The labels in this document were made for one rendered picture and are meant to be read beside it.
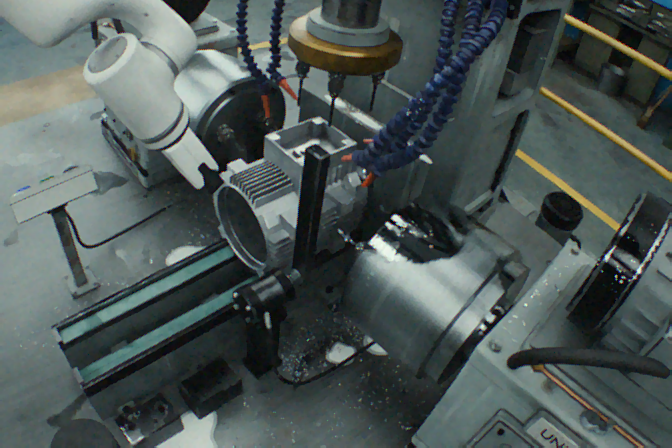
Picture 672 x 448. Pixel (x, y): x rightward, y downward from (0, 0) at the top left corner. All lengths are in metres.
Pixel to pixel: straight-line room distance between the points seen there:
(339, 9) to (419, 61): 0.27
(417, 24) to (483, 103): 0.19
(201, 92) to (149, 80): 0.36
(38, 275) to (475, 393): 0.91
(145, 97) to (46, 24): 0.16
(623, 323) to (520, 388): 0.14
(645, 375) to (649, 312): 0.07
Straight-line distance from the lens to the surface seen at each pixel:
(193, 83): 1.00
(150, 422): 0.83
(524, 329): 0.63
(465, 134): 0.91
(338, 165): 0.84
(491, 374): 0.60
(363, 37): 0.72
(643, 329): 0.55
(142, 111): 0.64
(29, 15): 0.62
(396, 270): 0.67
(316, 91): 0.99
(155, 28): 0.66
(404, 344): 0.69
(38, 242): 1.22
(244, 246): 0.92
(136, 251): 1.13
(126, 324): 0.90
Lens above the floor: 1.61
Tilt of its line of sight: 40 degrees down
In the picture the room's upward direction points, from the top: 10 degrees clockwise
